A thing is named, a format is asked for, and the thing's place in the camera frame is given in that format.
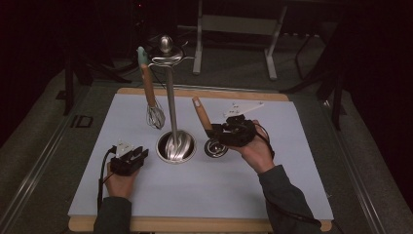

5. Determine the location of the white metal stand frame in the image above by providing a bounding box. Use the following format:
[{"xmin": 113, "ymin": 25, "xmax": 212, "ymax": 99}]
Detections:
[{"xmin": 176, "ymin": 0, "xmax": 288, "ymax": 81}]

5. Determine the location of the pale blue table mat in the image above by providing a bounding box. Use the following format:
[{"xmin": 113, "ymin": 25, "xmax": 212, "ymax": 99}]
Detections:
[{"xmin": 67, "ymin": 93, "xmax": 335, "ymax": 220}]

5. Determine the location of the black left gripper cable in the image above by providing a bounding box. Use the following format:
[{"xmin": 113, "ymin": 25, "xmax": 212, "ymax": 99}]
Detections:
[{"xmin": 96, "ymin": 145, "xmax": 118, "ymax": 209}]

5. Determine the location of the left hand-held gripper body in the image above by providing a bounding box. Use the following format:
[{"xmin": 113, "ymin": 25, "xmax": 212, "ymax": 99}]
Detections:
[{"xmin": 110, "ymin": 139, "xmax": 140, "ymax": 177}]

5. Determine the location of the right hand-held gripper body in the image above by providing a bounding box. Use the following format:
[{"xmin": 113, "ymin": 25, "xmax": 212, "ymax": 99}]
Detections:
[{"xmin": 222, "ymin": 100, "xmax": 265, "ymax": 147}]

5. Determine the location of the person's right hand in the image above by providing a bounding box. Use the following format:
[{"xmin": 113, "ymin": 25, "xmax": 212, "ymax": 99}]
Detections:
[{"xmin": 227, "ymin": 120, "xmax": 276, "ymax": 175}]

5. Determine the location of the steel utensil rack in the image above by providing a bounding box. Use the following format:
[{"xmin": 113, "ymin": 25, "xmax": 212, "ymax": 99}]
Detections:
[{"xmin": 147, "ymin": 34, "xmax": 198, "ymax": 165}]

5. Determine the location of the whisk with mint green handle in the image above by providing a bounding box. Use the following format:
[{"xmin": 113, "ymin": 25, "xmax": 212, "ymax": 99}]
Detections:
[{"xmin": 136, "ymin": 46, "xmax": 166, "ymax": 131}]

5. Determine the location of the person's left hand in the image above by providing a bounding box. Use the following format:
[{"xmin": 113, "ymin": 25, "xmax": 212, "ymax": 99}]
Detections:
[{"xmin": 103, "ymin": 169, "xmax": 139, "ymax": 200}]

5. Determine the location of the mesh strainer with wooden handle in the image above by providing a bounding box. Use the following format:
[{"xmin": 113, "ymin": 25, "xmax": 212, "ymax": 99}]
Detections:
[{"xmin": 139, "ymin": 62, "xmax": 165, "ymax": 130}]

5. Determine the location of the metal floor rail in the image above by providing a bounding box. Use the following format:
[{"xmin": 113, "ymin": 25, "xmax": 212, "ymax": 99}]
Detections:
[
  {"xmin": 0, "ymin": 87, "xmax": 92, "ymax": 234},
  {"xmin": 319, "ymin": 97, "xmax": 388, "ymax": 234}
]

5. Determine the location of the steel scoop with wooden handle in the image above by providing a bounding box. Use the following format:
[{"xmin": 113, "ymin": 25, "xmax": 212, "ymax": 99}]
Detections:
[{"xmin": 192, "ymin": 96, "xmax": 229, "ymax": 159}]

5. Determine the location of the black metal stand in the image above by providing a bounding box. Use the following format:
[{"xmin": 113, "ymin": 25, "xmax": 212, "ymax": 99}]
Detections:
[
  {"xmin": 281, "ymin": 32, "xmax": 347, "ymax": 131},
  {"xmin": 62, "ymin": 48, "xmax": 132, "ymax": 116}
]

